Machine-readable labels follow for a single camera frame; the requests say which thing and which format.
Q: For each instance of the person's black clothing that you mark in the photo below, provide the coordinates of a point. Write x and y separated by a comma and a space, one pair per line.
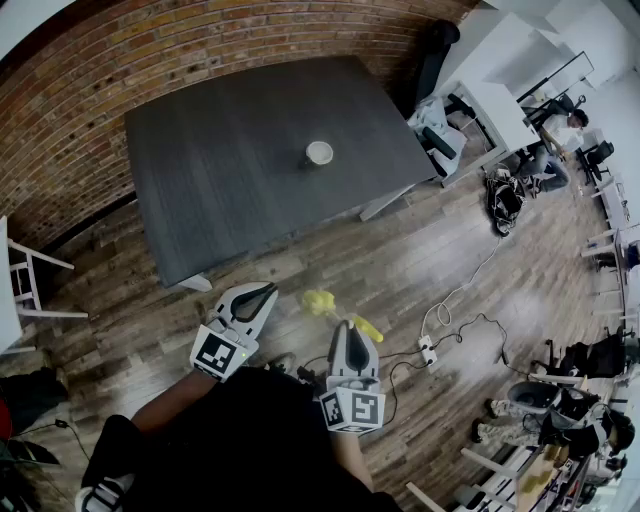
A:
250, 450

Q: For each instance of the person's left forearm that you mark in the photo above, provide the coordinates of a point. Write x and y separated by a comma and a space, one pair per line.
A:
170, 400

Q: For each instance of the white cup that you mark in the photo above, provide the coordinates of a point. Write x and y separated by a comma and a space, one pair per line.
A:
320, 152

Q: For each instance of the white side table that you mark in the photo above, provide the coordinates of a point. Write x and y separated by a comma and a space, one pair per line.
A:
45, 260

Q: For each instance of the white table leg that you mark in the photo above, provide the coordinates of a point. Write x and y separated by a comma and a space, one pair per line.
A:
195, 283
385, 204

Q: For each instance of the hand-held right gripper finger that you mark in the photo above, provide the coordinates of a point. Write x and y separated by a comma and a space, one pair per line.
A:
336, 355
374, 362

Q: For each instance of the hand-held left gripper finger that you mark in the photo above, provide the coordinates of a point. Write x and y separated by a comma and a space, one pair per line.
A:
235, 292
262, 320

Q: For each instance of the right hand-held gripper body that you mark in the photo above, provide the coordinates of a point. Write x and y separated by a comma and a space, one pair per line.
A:
362, 410

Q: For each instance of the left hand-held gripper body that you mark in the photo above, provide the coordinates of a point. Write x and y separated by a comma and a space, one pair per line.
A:
215, 352

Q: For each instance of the black white-striped shoe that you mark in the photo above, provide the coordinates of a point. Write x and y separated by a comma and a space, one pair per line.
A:
102, 492

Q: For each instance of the light grey cloth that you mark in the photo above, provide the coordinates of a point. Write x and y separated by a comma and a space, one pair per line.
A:
435, 117

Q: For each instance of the grey rounded chair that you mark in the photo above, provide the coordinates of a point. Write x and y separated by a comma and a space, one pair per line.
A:
532, 397

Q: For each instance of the long white desk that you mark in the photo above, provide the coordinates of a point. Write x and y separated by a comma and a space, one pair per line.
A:
625, 210

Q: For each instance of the person's right forearm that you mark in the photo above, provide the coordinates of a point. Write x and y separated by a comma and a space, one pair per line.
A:
350, 460

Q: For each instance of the white power strip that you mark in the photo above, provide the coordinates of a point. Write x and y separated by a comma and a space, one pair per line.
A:
427, 350

